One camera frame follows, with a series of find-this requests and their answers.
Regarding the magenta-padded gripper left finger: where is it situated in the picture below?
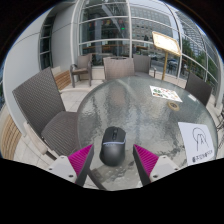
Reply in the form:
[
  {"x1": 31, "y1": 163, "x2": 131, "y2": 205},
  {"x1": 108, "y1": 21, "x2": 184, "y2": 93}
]
[{"x1": 47, "y1": 143, "x2": 95, "y2": 188}]

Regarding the black computer mouse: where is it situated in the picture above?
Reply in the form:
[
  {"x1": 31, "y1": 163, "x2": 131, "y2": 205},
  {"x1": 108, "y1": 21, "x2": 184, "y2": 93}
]
[{"x1": 99, "y1": 126, "x2": 128, "y2": 167}]

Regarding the large grey wicker chair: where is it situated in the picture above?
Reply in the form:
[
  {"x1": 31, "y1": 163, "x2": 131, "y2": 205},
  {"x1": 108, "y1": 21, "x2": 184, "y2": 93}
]
[{"x1": 12, "y1": 66, "x2": 81, "y2": 161}]

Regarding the gold menu sign stand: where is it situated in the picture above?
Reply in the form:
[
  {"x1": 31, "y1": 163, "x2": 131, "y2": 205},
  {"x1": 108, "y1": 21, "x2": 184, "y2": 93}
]
[{"x1": 151, "y1": 31, "x2": 183, "y2": 82}]

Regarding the tan tape roll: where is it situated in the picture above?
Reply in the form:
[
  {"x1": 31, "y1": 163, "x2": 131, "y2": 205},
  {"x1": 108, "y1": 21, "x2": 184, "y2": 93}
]
[{"x1": 167, "y1": 101, "x2": 181, "y2": 112}]

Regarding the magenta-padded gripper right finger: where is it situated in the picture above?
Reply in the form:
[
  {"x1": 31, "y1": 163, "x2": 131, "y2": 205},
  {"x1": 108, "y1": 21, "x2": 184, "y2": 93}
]
[{"x1": 132, "y1": 143, "x2": 181, "y2": 187}]

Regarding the dark grey wicker chair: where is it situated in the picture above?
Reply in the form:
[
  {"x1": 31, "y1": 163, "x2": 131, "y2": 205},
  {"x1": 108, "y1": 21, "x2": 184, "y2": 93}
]
[{"x1": 184, "y1": 71, "x2": 213, "y2": 107}]

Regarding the grey wicker armchair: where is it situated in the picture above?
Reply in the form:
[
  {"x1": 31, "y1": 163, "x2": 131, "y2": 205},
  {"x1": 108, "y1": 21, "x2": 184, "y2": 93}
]
[{"x1": 69, "y1": 53, "x2": 94, "y2": 88}]

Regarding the colourful printed menu card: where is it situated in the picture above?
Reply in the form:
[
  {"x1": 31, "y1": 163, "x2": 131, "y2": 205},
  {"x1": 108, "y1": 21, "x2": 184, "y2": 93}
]
[{"x1": 149, "y1": 85, "x2": 184, "y2": 103}]

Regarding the white printed mouse pad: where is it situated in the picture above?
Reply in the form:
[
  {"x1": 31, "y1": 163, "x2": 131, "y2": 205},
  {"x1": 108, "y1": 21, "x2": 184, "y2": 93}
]
[{"x1": 177, "y1": 121, "x2": 216, "y2": 167}]

